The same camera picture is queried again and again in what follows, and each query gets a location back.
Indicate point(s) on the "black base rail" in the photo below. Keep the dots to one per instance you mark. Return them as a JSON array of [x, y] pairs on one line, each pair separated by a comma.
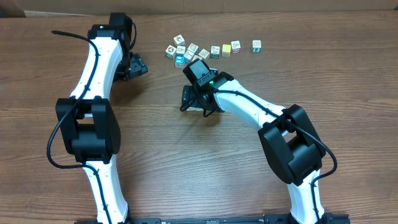
[[211, 221]]

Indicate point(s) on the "white block butterfly picture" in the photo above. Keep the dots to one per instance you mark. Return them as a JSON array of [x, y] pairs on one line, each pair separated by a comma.
[[194, 109]]

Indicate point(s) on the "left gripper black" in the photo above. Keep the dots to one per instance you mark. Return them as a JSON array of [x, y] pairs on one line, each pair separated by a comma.
[[138, 65]]

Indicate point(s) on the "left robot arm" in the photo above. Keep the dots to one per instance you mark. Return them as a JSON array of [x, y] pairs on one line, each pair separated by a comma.
[[87, 135]]

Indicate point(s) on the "white block behind blue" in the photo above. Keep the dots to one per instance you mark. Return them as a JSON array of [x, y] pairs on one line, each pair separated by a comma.
[[180, 51]]

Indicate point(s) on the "white block teal side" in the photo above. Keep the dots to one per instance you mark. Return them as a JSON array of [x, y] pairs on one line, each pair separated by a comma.
[[188, 55]]

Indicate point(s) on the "white block tilted centre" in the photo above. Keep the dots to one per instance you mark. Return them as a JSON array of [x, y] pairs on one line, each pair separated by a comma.
[[197, 57]]

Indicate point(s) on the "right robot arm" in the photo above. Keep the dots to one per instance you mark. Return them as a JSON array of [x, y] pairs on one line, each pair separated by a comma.
[[292, 147]]

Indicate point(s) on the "yellow block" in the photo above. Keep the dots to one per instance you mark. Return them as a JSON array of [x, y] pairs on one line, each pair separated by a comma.
[[226, 50]]

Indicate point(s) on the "white block red bottom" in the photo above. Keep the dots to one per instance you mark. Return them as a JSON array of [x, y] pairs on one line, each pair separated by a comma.
[[235, 47]]

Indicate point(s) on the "white block green letters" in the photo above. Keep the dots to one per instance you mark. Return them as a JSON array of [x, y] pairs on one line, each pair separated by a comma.
[[215, 52]]

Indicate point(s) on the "white block teal far right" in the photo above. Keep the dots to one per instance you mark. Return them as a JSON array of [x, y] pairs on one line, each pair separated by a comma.
[[256, 46]]

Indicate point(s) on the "block with red picture top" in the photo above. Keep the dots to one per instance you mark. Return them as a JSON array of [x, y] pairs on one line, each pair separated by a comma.
[[179, 40]]

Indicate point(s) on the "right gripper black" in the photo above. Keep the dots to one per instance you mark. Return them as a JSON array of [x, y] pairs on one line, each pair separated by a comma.
[[191, 99]]

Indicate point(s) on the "block red circle green side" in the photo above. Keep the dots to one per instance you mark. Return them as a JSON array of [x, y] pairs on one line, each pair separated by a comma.
[[171, 51]]

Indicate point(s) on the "white block green grid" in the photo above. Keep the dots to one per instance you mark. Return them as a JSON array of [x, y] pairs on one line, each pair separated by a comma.
[[194, 48]]

